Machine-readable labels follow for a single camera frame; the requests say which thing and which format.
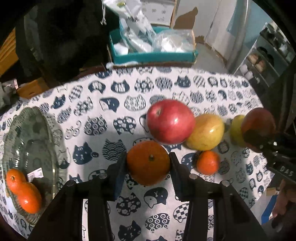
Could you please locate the dark red apple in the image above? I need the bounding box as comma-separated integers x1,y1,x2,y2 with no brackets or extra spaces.
240,107,277,153

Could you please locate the yellow green apple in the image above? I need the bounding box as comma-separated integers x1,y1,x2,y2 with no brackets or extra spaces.
230,115,246,148

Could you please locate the small mandarin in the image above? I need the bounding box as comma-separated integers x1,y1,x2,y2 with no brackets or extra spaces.
196,151,220,176
17,182,42,214
6,169,27,195

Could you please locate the yellow mango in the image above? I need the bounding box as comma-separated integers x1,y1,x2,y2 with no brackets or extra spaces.
185,113,225,151

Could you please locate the large orange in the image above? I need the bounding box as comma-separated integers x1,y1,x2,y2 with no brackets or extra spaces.
126,141,170,186

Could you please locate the right hand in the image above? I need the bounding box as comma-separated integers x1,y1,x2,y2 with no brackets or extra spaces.
271,179,295,230

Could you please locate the green glass bowl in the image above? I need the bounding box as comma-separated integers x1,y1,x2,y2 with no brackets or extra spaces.
2,107,58,225

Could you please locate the shoe rack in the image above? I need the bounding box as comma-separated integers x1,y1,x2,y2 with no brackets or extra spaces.
235,21,295,95

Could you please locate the teal cardboard box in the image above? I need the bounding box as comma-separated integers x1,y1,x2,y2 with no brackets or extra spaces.
109,26,198,65

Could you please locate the clear plastic bag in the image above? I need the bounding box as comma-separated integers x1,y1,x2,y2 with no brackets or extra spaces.
152,29,196,53

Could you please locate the silver vertical pipe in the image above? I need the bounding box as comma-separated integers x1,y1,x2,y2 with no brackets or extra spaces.
227,0,251,74

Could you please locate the white printed rice bag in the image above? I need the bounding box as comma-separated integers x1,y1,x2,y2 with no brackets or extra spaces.
103,1,156,53

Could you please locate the white patterned drawer box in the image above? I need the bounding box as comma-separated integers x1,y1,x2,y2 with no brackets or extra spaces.
141,0,176,27

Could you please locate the black hanging coat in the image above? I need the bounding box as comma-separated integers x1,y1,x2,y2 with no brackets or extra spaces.
15,1,119,81

